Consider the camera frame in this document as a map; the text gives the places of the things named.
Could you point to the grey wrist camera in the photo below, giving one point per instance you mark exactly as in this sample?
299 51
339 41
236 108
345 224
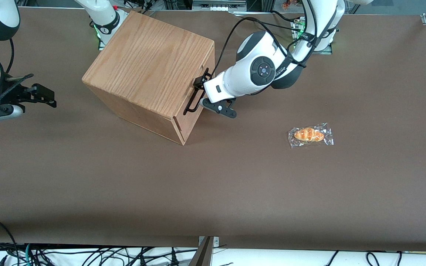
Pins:
220 108
2 112

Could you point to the light wooden drawer cabinet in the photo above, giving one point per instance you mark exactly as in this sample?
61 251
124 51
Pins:
146 62

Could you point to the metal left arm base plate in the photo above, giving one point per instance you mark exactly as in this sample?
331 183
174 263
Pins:
324 52

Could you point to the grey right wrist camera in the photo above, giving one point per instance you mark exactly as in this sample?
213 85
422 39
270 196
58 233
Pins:
2 112

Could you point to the silver aluminium frame rail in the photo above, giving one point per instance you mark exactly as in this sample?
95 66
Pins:
218 5

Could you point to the croissant in clear plastic wrapper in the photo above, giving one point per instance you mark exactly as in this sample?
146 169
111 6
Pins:
309 135

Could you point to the orange toy food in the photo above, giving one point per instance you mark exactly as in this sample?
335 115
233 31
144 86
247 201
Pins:
290 3

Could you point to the white Franka right robot arm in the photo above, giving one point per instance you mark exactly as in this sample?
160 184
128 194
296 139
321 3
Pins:
100 13

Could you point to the light wooden drawer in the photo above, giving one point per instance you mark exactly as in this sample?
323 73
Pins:
192 123

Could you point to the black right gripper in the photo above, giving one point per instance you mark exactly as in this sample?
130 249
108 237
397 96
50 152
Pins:
10 93

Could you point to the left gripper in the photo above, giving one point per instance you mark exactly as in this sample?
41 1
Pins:
199 82

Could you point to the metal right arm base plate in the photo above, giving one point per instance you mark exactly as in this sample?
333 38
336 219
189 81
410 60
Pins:
101 45

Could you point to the white Franka left robot arm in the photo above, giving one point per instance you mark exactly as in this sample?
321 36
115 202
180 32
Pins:
246 51

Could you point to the silver metal edge bracket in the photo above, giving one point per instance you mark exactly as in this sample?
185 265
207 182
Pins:
215 241

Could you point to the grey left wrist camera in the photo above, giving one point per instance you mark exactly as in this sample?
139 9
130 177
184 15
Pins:
220 108

